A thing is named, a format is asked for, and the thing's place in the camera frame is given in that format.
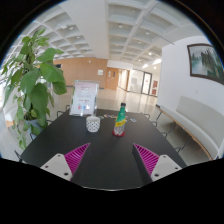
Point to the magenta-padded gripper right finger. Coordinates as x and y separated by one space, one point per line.
165 166

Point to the ceiling lights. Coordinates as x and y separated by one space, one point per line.
120 26

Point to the green potted plant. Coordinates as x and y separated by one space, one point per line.
36 93

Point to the round colourful sticker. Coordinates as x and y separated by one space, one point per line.
108 116

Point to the dark sticker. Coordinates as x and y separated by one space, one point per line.
101 117

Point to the blue card sticker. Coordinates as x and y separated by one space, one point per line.
133 120

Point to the flat round red coaster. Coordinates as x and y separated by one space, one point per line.
118 135

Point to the long white bench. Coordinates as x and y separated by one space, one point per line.
200 123

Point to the clear acrylic sign stand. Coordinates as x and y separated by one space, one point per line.
84 98

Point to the white black-dotted cup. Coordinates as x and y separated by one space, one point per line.
93 124

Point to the dark-framed glass door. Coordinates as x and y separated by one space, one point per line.
146 83

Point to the framed landscape picture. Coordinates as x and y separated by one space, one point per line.
206 63

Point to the green yellow drink bottle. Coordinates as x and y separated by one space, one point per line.
120 123

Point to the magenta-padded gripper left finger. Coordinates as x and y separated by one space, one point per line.
58 165

